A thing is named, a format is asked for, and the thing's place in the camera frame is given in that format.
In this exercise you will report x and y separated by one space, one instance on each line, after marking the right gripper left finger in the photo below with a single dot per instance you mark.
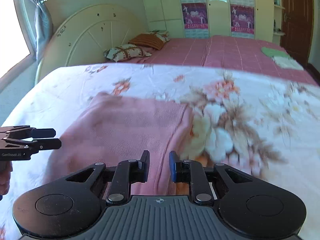
127 173

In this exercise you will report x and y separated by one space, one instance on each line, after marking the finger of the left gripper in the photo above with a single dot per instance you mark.
43 133
48 144

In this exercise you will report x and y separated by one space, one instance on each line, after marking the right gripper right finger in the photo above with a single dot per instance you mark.
192 173

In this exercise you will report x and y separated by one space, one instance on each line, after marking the pink knit sweater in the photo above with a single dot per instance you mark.
117 128

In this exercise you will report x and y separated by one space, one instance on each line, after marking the person's left hand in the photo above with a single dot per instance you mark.
5 178

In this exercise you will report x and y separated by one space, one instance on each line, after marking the white floral bed sheet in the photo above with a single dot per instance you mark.
265 126

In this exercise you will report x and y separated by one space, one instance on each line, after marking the cream round headboard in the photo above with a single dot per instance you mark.
84 36

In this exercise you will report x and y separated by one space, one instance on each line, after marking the white brown patterned pillow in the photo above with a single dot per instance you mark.
125 52

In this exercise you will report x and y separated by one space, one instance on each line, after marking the light blue curtain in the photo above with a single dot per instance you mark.
36 25

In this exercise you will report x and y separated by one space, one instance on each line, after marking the pink checked bed cover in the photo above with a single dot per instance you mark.
228 53

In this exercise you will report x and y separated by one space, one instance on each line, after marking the orange striped pillow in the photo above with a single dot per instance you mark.
152 40

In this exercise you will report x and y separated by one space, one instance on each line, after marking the green folded garment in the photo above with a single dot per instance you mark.
269 52

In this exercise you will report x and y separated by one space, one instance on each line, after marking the white folded garment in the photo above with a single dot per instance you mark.
287 63

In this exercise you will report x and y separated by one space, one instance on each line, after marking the lower left pink poster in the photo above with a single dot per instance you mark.
195 15

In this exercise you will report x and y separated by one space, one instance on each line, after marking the pink poster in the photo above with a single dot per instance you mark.
195 15
242 19

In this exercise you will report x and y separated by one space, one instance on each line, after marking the lower right pink poster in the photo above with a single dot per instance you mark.
242 19

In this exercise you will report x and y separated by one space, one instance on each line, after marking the cream glossy wardrobe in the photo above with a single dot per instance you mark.
167 15

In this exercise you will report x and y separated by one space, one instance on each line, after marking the cream corner shelf unit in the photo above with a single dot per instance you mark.
277 22

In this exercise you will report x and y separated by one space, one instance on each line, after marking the dark brown wooden door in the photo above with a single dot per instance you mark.
297 24

